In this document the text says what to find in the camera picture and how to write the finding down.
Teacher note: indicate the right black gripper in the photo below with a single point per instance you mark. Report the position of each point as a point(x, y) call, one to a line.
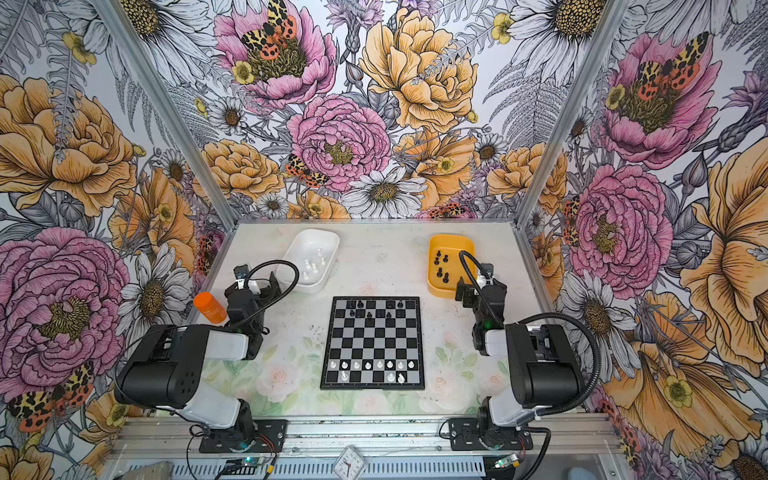
point(484, 274)

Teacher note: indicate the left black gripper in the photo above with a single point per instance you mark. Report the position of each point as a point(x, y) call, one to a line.
point(241, 276)

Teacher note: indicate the white plastic tray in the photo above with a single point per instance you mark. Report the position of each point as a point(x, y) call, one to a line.
point(313, 252)

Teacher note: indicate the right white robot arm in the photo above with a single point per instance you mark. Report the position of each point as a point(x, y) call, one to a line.
point(544, 375)

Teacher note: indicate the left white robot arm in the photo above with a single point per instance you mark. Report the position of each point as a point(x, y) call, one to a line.
point(164, 371)

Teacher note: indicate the yellow plastic tray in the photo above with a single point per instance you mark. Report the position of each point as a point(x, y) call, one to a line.
point(451, 245)

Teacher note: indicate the black and silver chessboard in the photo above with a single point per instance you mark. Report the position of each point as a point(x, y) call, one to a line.
point(374, 343)

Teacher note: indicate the small white clock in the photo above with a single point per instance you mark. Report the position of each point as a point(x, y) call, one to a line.
point(350, 464)

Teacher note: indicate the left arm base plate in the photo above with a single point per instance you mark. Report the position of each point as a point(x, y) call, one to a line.
point(264, 436)

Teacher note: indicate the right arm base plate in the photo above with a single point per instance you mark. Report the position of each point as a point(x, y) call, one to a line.
point(465, 434)

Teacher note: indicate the aluminium front rail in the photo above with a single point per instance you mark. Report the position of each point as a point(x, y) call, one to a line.
point(326, 436)

